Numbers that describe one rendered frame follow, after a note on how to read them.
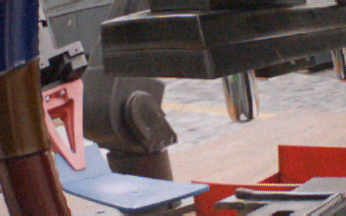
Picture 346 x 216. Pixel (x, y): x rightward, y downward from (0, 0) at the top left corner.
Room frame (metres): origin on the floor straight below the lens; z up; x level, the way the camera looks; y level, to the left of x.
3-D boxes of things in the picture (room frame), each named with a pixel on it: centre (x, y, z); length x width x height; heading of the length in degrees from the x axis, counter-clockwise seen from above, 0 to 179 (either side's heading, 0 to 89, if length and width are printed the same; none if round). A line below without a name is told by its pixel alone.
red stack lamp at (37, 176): (0.36, 0.07, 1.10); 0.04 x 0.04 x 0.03
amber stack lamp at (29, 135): (0.36, 0.07, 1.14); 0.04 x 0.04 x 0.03
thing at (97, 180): (0.81, 0.06, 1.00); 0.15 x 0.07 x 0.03; 35
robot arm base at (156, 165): (1.04, 0.04, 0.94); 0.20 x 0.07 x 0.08; 125
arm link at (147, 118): (1.03, 0.05, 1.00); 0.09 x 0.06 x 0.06; 43
